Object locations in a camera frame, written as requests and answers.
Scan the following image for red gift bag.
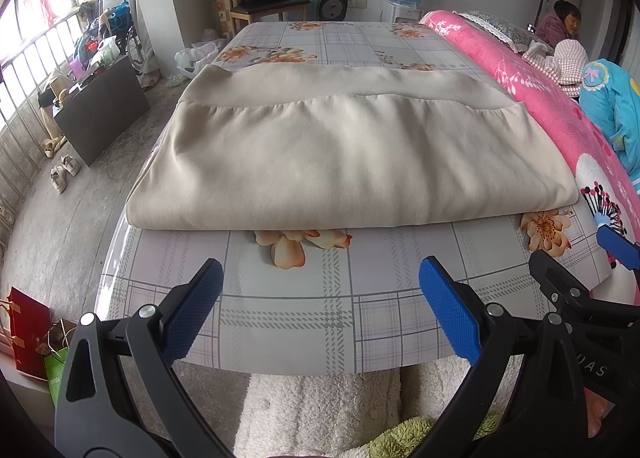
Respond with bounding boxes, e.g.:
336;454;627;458
5;287;53;381

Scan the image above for pink floral fleece blanket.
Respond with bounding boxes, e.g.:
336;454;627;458
420;10;640;306

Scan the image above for beige zip jacket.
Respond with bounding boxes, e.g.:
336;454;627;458
125;63;581;230

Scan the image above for floral plaid tablecloth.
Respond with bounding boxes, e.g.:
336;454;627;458
95;21;618;374

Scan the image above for white water dispenser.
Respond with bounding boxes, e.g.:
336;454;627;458
382;1;426;24

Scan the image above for white plastic bag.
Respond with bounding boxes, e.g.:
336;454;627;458
174;41;221;80

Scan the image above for blue printed quilt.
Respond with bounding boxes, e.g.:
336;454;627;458
580;58;640;199

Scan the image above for metal window railing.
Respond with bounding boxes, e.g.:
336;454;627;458
0;13;86;239

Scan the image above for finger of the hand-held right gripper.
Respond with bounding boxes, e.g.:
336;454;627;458
596;225;640;271
529;249;640;330

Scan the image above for pink checked cloth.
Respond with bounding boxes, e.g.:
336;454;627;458
522;38;591;99

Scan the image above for grey lace pillow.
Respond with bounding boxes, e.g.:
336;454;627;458
457;11;541;56

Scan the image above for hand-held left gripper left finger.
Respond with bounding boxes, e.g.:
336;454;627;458
54;258;236;458

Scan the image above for green paper bag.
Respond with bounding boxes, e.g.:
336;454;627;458
44;345;71;406

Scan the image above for dark spoked wheel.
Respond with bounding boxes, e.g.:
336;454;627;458
124;23;147;75

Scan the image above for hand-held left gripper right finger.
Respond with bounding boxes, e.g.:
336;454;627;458
415;255;587;458

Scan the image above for dark low cabinet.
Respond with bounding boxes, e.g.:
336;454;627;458
52;56;151;166

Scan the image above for clutter of bottles and bags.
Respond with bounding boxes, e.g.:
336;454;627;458
70;0;131;84

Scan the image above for grey fan heater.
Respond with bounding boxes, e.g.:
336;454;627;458
316;0;349;22

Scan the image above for person's right hand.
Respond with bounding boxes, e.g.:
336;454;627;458
585;388;621;439

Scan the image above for green fluffy cloth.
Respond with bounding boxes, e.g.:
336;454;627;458
370;415;451;458

